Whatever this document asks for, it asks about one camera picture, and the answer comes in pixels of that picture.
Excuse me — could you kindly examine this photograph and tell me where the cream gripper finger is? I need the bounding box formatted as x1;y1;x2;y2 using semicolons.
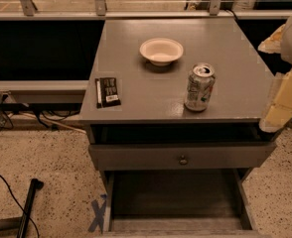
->
257;25;285;54
259;69;292;133

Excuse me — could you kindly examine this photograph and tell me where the silver green 7up can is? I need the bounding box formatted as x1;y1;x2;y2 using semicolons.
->
184;62;216;112

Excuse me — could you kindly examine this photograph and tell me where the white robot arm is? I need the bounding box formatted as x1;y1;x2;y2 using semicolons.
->
257;15;292;133

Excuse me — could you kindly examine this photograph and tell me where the grey top drawer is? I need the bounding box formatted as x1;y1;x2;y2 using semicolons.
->
89;142;276;171

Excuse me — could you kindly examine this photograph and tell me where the grey drawer cabinet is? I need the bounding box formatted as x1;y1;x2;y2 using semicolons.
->
78;18;292;238

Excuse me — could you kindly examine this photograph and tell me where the round metal drawer knob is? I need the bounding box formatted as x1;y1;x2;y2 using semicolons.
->
179;156;188;166

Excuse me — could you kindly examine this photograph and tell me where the open grey middle drawer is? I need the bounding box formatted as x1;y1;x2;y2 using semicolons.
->
103;169;261;238

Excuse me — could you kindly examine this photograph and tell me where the white paper bowl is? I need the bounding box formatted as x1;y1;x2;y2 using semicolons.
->
139;38;184;66

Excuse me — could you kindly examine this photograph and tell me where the black snack bar wrapper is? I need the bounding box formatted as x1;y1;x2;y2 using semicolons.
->
95;77;121;108

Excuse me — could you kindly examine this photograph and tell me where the blue tape cross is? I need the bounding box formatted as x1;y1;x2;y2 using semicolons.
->
88;194;107;232

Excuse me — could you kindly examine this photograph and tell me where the grey metal railing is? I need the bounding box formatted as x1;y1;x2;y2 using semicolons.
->
0;0;292;21

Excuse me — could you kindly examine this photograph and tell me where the grey horizontal beam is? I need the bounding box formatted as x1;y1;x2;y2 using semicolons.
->
0;80;88;104

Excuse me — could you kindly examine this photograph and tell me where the black metal leg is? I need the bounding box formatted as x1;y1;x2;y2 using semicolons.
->
17;178;44;238

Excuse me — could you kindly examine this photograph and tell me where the black floor cable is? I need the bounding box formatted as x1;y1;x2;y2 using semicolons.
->
0;164;41;238

